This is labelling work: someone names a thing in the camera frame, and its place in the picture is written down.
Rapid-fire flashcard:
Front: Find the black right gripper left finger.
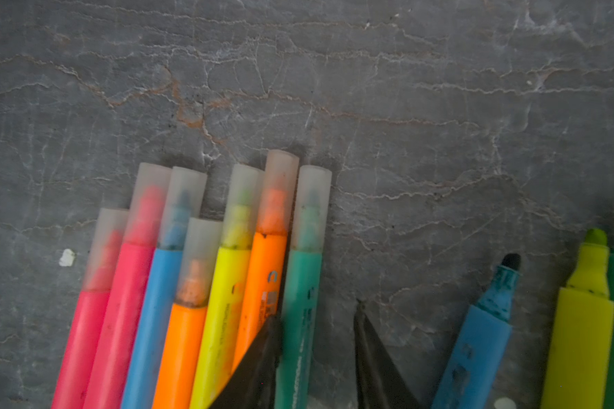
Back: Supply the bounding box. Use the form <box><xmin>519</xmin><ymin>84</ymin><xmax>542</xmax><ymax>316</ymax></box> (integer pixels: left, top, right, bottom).
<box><xmin>210</xmin><ymin>315</ymin><xmax>283</xmax><ymax>409</ymax></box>

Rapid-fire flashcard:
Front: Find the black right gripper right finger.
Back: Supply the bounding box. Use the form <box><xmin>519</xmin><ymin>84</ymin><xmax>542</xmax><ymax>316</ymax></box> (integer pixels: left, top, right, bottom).
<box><xmin>353</xmin><ymin>301</ymin><xmax>421</xmax><ymax>408</ymax></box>

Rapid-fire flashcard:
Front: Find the neon yellow highlighter pen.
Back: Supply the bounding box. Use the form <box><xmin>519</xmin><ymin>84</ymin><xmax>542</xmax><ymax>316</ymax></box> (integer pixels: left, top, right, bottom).
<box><xmin>189</xmin><ymin>164</ymin><xmax>264</xmax><ymax>408</ymax></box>

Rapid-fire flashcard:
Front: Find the yellow marker pen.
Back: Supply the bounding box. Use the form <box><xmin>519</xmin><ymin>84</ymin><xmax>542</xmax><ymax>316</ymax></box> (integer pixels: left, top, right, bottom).
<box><xmin>541</xmin><ymin>228</ymin><xmax>614</xmax><ymax>408</ymax></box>

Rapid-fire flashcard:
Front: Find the small blue marker pen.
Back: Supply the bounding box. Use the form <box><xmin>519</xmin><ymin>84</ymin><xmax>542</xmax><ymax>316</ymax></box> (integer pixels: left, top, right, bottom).
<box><xmin>120</xmin><ymin>166</ymin><xmax>207</xmax><ymax>408</ymax></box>

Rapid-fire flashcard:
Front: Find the teal marker pen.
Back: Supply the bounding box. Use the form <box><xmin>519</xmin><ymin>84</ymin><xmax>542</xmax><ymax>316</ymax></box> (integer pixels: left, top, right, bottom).
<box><xmin>275</xmin><ymin>165</ymin><xmax>332</xmax><ymax>408</ymax></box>

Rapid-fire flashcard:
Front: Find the light orange marker pen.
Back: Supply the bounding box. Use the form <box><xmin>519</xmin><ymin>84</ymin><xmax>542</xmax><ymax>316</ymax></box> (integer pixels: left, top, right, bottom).
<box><xmin>153</xmin><ymin>217</ymin><xmax>223</xmax><ymax>408</ymax></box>

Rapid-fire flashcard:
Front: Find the red marker pen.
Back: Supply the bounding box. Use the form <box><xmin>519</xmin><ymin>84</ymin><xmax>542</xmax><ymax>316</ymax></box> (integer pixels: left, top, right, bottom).
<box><xmin>84</xmin><ymin>163</ymin><xmax>172</xmax><ymax>408</ymax></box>

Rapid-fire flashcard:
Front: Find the pink marker pen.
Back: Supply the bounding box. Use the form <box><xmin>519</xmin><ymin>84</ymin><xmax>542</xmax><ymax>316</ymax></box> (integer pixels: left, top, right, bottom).
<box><xmin>51</xmin><ymin>208</ymin><xmax>129</xmax><ymax>409</ymax></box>

